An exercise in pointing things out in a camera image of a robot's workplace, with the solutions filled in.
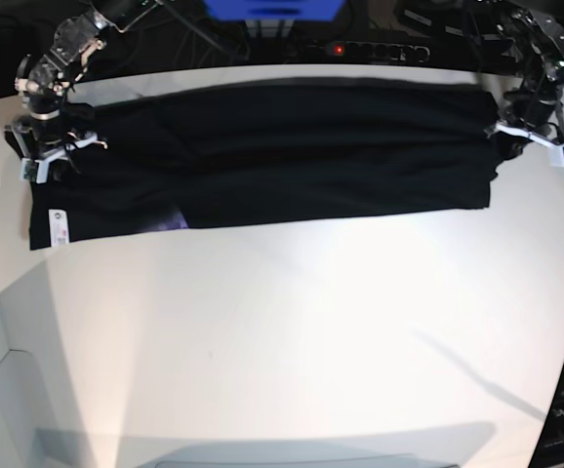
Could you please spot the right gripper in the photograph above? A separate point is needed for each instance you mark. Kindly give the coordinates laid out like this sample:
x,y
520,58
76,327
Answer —
x,y
41,143

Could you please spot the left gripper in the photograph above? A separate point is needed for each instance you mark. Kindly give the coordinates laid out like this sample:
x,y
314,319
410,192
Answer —
x,y
526,121

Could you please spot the black T-shirt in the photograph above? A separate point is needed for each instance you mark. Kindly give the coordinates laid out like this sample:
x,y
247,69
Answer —
x,y
277,151

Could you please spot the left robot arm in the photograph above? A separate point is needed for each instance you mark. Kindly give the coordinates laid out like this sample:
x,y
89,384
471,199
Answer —
x,y
516,51

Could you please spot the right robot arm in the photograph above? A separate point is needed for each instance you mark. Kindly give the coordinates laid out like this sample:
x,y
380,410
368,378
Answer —
x,y
44,84

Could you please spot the white clothing label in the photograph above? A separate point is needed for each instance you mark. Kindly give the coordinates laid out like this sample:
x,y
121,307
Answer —
x,y
59,228

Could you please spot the black power strip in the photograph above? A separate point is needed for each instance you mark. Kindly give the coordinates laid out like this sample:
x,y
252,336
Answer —
x,y
376,51

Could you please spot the blue box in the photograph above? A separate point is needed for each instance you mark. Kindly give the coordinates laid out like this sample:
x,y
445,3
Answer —
x,y
319,10

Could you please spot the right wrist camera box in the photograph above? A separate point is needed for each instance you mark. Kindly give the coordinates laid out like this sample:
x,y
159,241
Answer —
x,y
33,171

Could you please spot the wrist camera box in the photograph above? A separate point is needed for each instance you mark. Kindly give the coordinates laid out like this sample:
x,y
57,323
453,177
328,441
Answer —
x,y
556,155
33,171

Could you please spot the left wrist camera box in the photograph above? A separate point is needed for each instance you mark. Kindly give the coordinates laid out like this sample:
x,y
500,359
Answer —
x,y
556,155

